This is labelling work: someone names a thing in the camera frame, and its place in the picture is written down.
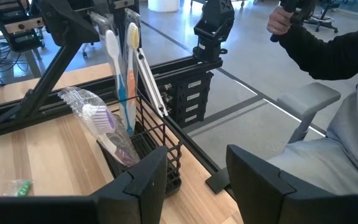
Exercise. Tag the person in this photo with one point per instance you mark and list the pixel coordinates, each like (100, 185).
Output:
(337, 149)

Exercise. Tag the black table clamp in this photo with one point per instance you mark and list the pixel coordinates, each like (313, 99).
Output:
(217, 182)

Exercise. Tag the black aluminium frame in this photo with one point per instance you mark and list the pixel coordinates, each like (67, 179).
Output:
(47, 81)

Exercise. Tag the green white toothbrush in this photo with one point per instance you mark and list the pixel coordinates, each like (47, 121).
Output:
(23, 188)

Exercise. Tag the silver aluminium bar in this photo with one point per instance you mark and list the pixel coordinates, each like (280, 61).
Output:
(151, 84)

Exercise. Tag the black chair base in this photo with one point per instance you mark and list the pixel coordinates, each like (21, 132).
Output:
(322, 20)

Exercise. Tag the black controller box stack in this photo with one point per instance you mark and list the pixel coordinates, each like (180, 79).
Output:
(191, 99)

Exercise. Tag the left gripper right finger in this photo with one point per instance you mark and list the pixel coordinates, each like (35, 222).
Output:
(306, 211)

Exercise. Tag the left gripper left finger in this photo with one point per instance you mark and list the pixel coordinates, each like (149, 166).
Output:
(73, 211)

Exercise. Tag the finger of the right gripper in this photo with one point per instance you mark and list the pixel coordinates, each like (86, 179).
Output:
(70, 21)

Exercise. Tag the white bin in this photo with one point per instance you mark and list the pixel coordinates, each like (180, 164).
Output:
(163, 5)

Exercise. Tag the purple white toothbrush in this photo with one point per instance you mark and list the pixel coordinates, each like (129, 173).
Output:
(102, 119)

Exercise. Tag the grey office chair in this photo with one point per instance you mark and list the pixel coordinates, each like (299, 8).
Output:
(306, 96)

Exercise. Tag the orange white toothbrush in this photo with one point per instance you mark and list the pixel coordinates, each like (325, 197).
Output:
(131, 87)

